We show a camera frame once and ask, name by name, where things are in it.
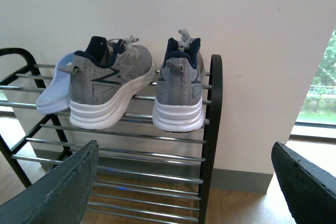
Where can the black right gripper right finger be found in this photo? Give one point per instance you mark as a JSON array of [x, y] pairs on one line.
[[308, 190]]

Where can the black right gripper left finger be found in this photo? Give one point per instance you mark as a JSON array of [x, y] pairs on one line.
[[60, 196]]

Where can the light blue slipper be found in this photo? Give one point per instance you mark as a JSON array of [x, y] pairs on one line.
[[55, 97]]

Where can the grey sneaker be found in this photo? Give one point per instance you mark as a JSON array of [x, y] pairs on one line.
[[104, 78], [178, 103]]

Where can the black metal shoe rack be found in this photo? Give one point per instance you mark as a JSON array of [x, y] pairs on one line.
[[143, 175]]

